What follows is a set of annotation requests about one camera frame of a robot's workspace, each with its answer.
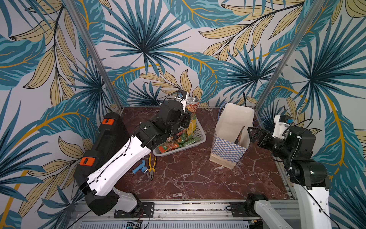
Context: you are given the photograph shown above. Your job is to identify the grey plastic basket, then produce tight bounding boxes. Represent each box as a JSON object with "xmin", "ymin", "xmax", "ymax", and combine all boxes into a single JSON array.
[{"xmin": 153, "ymin": 119, "xmax": 206, "ymax": 156}]

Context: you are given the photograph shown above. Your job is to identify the white blue checkered paper bag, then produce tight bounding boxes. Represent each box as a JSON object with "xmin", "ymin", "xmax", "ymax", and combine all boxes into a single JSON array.
[{"xmin": 210, "ymin": 103, "xmax": 254, "ymax": 169}]

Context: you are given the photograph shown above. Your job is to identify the large dark seasoning packet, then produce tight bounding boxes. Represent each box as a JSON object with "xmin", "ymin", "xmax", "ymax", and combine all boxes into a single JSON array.
[{"xmin": 234, "ymin": 126, "xmax": 245, "ymax": 145}]

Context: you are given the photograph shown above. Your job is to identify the green orange soup packet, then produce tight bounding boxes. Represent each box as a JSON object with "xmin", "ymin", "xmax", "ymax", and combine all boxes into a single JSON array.
[{"xmin": 185, "ymin": 96, "xmax": 200, "ymax": 115}]

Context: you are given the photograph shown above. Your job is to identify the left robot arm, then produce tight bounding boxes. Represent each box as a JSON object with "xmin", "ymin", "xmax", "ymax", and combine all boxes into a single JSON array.
[{"xmin": 83, "ymin": 95, "xmax": 192, "ymax": 216}]

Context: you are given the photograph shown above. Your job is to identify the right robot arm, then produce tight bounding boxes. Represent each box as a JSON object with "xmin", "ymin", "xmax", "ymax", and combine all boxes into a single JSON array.
[{"xmin": 248, "ymin": 126, "xmax": 332, "ymax": 229}]

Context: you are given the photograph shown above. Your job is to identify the yellow green condiment packet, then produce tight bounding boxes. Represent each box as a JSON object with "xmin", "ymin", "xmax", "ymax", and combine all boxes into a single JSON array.
[{"xmin": 186, "ymin": 114, "xmax": 197, "ymax": 140}]

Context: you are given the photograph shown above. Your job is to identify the green orange condiment packet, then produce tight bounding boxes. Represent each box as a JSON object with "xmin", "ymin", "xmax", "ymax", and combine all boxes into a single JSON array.
[{"xmin": 158, "ymin": 141, "xmax": 183, "ymax": 153}]

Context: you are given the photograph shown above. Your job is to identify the yellow black pliers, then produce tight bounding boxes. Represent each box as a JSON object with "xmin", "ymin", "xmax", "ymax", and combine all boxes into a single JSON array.
[{"xmin": 148, "ymin": 153, "xmax": 157, "ymax": 181}]

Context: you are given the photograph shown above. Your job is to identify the black tool case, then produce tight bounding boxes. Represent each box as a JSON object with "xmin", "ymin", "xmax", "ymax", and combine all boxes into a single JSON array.
[{"xmin": 73, "ymin": 112, "xmax": 130, "ymax": 189}]

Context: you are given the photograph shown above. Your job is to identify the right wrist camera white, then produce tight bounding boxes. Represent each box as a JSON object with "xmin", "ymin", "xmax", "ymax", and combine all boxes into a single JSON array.
[{"xmin": 272, "ymin": 115, "xmax": 294, "ymax": 140}]

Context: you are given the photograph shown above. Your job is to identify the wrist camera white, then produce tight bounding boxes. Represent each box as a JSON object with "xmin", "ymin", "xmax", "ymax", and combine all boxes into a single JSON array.
[
  {"xmin": 272, "ymin": 115, "xmax": 294, "ymax": 140},
  {"xmin": 175, "ymin": 89, "xmax": 189, "ymax": 106}
]

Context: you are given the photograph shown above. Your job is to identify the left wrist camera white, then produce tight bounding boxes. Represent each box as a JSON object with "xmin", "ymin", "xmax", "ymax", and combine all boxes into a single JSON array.
[{"xmin": 175, "ymin": 89, "xmax": 189, "ymax": 106}]

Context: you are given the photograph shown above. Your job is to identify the blue handled tool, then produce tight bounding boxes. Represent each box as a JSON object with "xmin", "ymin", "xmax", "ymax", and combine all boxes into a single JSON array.
[{"xmin": 132, "ymin": 160, "xmax": 149, "ymax": 175}]

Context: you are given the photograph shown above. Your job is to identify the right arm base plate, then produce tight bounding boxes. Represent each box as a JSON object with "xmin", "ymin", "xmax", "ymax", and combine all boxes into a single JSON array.
[{"xmin": 229, "ymin": 202, "xmax": 258, "ymax": 218}]

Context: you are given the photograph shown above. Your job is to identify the right aluminium corner post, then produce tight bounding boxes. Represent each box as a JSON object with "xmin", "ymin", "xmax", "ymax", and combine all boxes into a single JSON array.
[{"xmin": 254, "ymin": 0, "xmax": 326, "ymax": 111}]

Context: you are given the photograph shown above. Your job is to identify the aluminium corner post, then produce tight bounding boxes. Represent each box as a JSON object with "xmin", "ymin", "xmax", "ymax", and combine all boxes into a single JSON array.
[
  {"xmin": 64, "ymin": 0, "xmax": 124, "ymax": 115},
  {"xmin": 254, "ymin": 0, "xmax": 326, "ymax": 111}
]

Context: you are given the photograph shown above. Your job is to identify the aluminium front rail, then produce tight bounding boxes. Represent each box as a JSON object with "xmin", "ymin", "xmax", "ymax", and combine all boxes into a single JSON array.
[{"xmin": 70, "ymin": 199, "xmax": 300, "ymax": 223}]

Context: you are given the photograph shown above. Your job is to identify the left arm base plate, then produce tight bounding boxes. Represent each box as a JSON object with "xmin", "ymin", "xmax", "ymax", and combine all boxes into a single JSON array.
[{"xmin": 113, "ymin": 202, "xmax": 155, "ymax": 219}]

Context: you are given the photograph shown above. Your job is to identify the left aluminium corner post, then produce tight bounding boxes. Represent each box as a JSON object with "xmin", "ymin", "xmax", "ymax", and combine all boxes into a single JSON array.
[{"xmin": 64, "ymin": 0, "xmax": 124, "ymax": 115}]

